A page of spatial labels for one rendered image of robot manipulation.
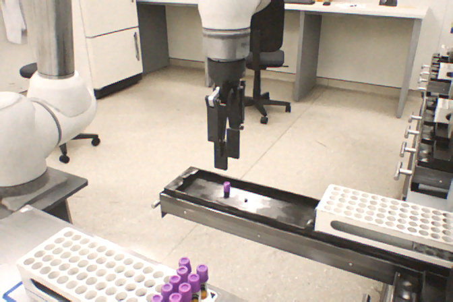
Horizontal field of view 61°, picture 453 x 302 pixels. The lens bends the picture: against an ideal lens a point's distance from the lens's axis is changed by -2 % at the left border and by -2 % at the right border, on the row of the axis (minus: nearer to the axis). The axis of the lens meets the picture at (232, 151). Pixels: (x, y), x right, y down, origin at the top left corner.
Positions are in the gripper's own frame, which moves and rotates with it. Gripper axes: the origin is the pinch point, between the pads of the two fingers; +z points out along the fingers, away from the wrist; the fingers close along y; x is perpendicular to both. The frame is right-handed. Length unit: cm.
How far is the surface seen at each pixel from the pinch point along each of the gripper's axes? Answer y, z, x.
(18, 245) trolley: -36.0, 8.5, 24.0
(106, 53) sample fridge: 216, 46, 246
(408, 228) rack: -5.1, 4.4, -38.2
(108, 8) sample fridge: 227, 5, 246
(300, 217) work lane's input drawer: -2.4, 10.3, -18.3
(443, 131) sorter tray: 55, 9, -44
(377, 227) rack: -6.9, 4.6, -33.3
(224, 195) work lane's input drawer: -2.3, 10.3, -0.5
